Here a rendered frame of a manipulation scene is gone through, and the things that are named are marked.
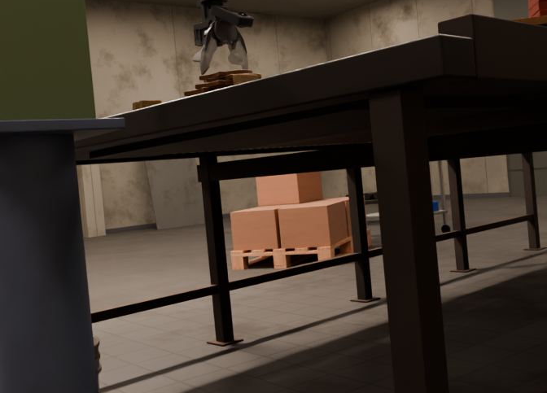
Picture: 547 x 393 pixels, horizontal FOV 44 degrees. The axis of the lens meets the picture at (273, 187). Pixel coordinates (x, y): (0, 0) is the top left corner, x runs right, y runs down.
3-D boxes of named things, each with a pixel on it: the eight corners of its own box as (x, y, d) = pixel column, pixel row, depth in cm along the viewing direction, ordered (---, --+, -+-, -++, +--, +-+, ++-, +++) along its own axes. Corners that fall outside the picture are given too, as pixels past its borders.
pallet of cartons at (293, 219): (295, 246, 683) (288, 168, 681) (395, 244, 624) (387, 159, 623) (208, 270, 565) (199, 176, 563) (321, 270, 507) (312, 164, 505)
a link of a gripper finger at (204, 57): (190, 77, 166) (204, 49, 170) (206, 73, 162) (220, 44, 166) (181, 70, 164) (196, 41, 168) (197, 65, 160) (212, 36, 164)
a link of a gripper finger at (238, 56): (241, 73, 179) (222, 43, 175) (256, 69, 175) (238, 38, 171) (234, 80, 177) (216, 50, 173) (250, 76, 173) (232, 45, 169)
